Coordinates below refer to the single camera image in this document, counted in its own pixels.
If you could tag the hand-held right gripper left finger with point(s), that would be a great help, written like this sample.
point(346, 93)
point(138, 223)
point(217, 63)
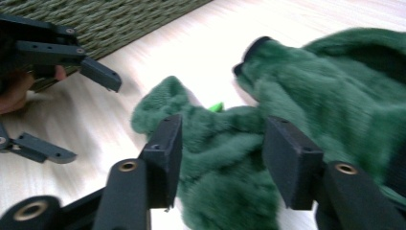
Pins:
point(164, 159)

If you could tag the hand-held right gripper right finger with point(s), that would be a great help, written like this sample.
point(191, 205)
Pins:
point(290, 159)

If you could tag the green woven basket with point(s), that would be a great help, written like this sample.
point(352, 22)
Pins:
point(127, 19)

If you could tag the dark green fleece garment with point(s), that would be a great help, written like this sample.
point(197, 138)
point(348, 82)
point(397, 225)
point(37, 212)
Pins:
point(319, 96)

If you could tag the bright green garment tag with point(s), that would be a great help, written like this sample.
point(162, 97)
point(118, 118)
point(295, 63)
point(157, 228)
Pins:
point(217, 107)

